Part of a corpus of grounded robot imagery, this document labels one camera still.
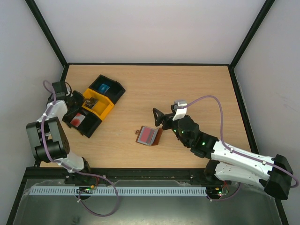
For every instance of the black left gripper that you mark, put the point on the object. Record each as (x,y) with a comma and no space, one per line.
(81,99)

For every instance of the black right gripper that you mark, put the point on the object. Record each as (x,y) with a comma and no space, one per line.
(167,120)

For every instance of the black credit card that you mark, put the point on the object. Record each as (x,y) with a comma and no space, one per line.
(90,102)

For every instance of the brown leather card holder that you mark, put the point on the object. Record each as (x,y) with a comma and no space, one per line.
(155,139)

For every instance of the red credit card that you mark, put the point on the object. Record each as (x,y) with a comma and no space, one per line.
(146,134)

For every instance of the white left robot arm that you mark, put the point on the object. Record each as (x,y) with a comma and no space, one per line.
(46,135)

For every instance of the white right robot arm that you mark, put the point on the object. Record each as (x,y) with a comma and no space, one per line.
(226,162)

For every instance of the red spotted card in bin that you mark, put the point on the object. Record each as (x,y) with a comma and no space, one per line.
(77,120)

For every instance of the blue card in bin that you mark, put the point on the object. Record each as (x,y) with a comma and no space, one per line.
(103,88)

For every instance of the yellow storage bin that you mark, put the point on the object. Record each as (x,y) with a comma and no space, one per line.
(103,106)

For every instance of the black storage bin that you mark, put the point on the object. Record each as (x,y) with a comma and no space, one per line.
(115,91)
(89,124)

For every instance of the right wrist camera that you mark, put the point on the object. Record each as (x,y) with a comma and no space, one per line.
(179,108)

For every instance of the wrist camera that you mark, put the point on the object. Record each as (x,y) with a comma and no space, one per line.
(179,108)
(62,89)

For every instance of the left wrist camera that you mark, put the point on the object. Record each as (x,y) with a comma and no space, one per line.
(62,89)

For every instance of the white slotted cable duct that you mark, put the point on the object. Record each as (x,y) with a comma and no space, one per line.
(122,191)

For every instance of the black enclosure frame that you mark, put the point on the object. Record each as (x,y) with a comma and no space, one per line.
(254,27)

